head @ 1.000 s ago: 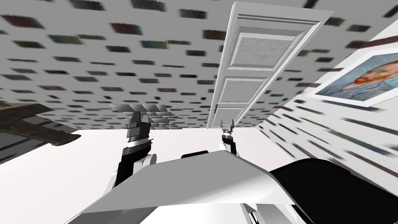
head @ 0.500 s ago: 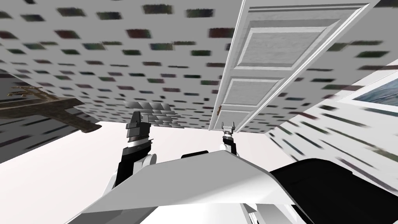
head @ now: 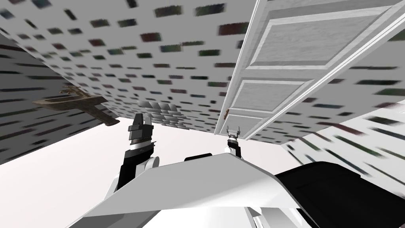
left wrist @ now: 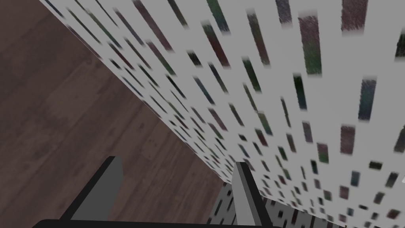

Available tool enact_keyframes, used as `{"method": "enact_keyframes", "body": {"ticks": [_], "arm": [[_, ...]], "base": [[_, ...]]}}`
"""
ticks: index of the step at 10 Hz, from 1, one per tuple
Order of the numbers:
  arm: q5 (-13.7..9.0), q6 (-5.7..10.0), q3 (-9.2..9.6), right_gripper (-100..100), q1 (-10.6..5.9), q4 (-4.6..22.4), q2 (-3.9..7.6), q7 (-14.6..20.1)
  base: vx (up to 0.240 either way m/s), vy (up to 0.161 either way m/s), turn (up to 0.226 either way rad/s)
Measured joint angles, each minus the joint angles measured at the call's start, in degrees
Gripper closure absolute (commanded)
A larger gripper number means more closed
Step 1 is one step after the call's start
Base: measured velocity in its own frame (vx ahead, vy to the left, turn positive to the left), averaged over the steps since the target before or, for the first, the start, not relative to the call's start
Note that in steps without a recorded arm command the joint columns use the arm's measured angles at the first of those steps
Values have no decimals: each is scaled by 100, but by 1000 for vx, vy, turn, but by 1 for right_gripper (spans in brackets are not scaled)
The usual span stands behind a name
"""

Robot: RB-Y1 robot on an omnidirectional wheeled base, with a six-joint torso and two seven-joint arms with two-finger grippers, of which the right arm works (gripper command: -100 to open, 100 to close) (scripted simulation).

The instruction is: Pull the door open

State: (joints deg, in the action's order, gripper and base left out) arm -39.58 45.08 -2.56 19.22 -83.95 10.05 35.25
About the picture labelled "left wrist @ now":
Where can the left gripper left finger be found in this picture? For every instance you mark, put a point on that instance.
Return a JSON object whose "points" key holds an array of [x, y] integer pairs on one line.
{"points": [[98, 193]]}

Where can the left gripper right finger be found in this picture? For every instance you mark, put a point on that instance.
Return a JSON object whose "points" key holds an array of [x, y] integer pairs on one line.
{"points": [[248, 196]]}

